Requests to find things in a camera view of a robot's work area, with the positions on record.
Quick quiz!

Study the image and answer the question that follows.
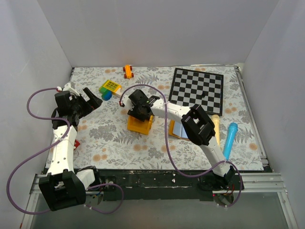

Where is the tan leather card holder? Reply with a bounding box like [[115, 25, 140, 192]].
[[168, 120, 189, 140]]

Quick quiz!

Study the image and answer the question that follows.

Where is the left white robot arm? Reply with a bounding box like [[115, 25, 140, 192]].
[[39, 87, 102, 211]]

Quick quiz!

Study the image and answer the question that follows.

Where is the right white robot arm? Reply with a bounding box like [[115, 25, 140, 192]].
[[120, 89, 235, 190]]

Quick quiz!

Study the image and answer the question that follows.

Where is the yellow plastic bin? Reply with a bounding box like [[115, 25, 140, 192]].
[[127, 115, 153, 135]]

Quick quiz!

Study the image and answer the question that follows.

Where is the yellow green toy block house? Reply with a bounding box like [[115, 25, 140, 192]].
[[99, 80, 123, 101]]

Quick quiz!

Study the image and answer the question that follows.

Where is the floral table mat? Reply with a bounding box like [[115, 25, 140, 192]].
[[71, 66, 263, 171]]

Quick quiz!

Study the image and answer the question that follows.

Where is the red toy block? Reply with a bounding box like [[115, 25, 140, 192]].
[[74, 140, 80, 149]]

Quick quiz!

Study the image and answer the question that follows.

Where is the orange toy car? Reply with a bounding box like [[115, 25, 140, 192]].
[[123, 64, 134, 79]]

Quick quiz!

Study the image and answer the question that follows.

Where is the black white chessboard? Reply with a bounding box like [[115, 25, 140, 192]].
[[168, 68, 224, 116]]

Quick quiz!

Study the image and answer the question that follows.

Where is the beige toy microphone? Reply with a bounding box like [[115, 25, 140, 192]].
[[211, 114, 220, 146]]

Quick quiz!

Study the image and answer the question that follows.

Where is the blue toy microphone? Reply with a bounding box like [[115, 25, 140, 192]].
[[224, 123, 238, 160]]

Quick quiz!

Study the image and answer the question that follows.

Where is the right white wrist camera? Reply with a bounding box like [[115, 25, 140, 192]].
[[119, 95, 134, 110]]

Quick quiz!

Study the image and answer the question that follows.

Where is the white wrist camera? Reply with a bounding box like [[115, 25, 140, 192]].
[[62, 83, 79, 96], [119, 95, 134, 110]]

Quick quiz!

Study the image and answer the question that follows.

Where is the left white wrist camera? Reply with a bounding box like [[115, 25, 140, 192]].
[[62, 83, 79, 96]]

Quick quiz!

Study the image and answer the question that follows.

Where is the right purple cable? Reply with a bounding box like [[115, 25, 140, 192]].
[[119, 84, 245, 208]]

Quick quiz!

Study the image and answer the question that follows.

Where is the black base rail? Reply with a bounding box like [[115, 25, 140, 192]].
[[87, 169, 244, 201]]

